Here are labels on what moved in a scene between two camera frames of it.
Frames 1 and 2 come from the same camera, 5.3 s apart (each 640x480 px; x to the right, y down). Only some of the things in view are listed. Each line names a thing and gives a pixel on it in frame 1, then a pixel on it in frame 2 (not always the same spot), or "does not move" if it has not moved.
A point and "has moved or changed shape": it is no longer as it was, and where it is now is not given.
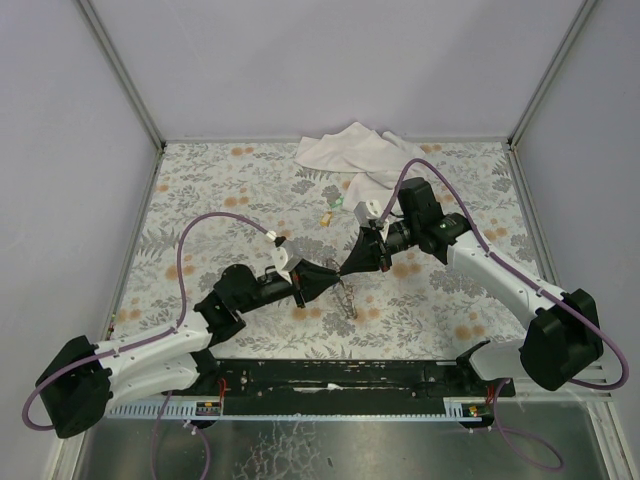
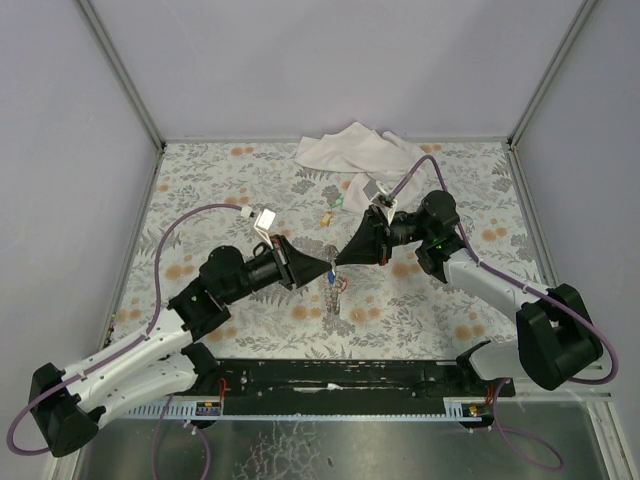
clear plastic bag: (342, 297) has moved or changed shape
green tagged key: (338, 202) does not move
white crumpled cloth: (377, 161) does not move
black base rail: (347, 381) does not move
